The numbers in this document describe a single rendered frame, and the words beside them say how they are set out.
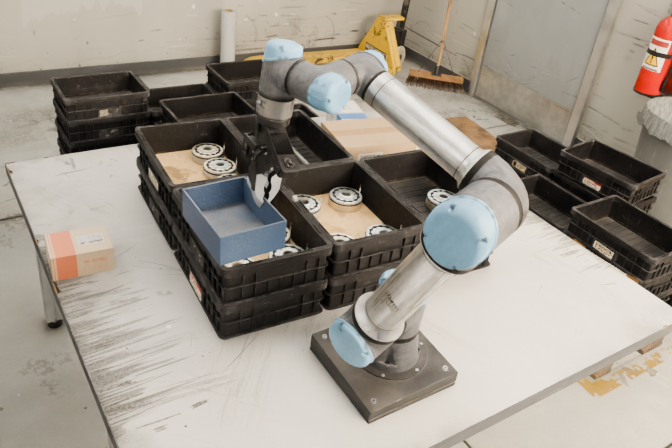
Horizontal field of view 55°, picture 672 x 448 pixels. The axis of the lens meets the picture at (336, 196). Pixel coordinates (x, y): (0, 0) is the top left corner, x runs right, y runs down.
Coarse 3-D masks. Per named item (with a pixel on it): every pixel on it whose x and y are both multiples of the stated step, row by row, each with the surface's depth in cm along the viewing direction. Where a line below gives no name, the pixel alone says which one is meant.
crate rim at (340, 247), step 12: (300, 168) 196; (312, 168) 197; (360, 168) 202; (288, 192) 184; (300, 204) 179; (312, 216) 174; (324, 228) 170; (408, 228) 175; (420, 228) 176; (348, 240) 166; (360, 240) 167; (372, 240) 169; (384, 240) 171; (336, 252) 165
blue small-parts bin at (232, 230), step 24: (192, 192) 141; (216, 192) 145; (240, 192) 149; (192, 216) 138; (216, 216) 144; (240, 216) 145; (264, 216) 142; (216, 240) 128; (240, 240) 129; (264, 240) 133
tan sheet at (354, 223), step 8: (328, 208) 198; (360, 208) 200; (320, 216) 193; (328, 216) 194; (336, 216) 194; (344, 216) 195; (352, 216) 195; (360, 216) 196; (368, 216) 196; (328, 224) 190; (336, 224) 191; (344, 224) 191; (352, 224) 192; (360, 224) 192; (368, 224) 193; (384, 224) 194; (336, 232) 187; (344, 232) 187; (352, 232) 188; (360, 232) 188
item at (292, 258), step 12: (180, 204) 172; (312, 228) 170; (324, 240) 165; (300, 252) 160; (312, 252) 160; (324, 252) 162; (216, 264) 153; (240, 264) 153; (252, 264) 153; (264, 264) 154; (276, 264) 156; (288, 264) 158; (228, 276) 151
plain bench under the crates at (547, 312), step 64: (64, 192) 211; (128, 192) 216; (128, 256) 187; (512, 256) 211; (576, 256) 215; (64, 320) 166; (128, 320) 165; (192, 320) 167; (320, 320) 173; (448, 320) 180; (512, 320) 183; (576, 320) 186; (640, 320) 190; (128, 384) 147; (192, 384) 149; (256, 384) 152; (320, 384) 154; (512, 384) 162
